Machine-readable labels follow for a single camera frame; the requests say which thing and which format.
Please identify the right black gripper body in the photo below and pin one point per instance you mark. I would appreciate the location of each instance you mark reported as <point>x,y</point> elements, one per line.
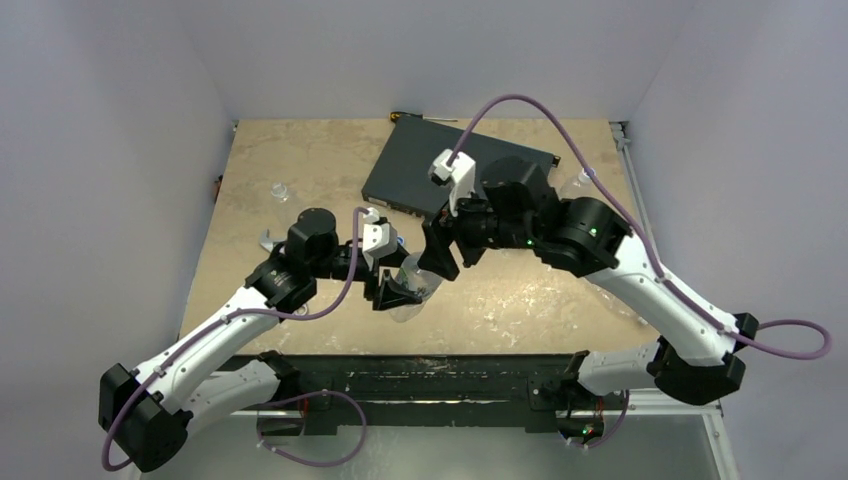
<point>447,234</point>

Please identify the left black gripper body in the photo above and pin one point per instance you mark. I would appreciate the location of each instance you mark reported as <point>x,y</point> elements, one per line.
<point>374,290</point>

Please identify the clear plastic bottle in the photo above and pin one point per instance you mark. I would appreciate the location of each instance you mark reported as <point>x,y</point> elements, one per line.
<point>573,188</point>
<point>422,283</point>
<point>617,306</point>
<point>283,196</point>

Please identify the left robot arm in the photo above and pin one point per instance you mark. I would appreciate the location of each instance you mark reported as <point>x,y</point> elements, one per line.
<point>149,411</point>

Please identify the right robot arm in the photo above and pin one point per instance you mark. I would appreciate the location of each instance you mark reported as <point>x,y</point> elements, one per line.
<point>511,205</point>

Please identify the black flat electronics box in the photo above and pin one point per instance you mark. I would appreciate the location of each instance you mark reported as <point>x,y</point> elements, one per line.
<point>399,179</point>

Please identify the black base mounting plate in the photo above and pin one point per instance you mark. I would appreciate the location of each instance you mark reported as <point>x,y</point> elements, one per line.
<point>537,393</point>

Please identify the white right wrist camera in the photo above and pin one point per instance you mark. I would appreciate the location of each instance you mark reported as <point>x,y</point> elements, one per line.
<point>459,176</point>

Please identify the red handled adjustable wrench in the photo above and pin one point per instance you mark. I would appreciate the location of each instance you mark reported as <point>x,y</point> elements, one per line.
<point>266,242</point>

